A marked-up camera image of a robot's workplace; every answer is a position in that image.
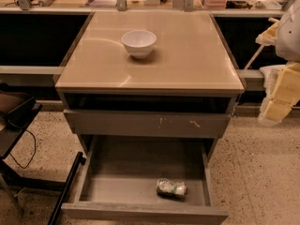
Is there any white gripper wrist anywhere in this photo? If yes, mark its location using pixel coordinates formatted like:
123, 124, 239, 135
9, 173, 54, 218
255, 22, 300, 127

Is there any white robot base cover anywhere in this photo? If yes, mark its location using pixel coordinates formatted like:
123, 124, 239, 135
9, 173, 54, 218
259, 65, 284, 88

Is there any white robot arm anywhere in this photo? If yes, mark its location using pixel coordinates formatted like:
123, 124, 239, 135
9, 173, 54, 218
255, 0, 300, 127

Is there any closed grey top drawer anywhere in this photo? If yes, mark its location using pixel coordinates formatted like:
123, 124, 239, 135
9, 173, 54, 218
64, 110, 230, 138

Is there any grey drawer cabinet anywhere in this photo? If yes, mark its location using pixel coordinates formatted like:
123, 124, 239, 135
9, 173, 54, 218
55, 10, 244, 155

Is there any open grey middle drawer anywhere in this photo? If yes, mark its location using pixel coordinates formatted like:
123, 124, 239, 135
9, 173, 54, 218
62, 136, 228, 225

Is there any white ceramic bowl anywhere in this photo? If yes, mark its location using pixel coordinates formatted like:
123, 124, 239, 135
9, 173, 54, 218
122, 30, 157, 59

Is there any black side cart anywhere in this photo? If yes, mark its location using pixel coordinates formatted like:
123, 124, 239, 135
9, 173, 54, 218
0, 82, 87, 225

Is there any black cable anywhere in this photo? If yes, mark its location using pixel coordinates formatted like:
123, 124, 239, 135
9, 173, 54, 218
8, 128, 38, 170

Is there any metal railing frame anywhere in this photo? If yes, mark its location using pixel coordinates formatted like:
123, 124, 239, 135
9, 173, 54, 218
0, 0, 300, 17

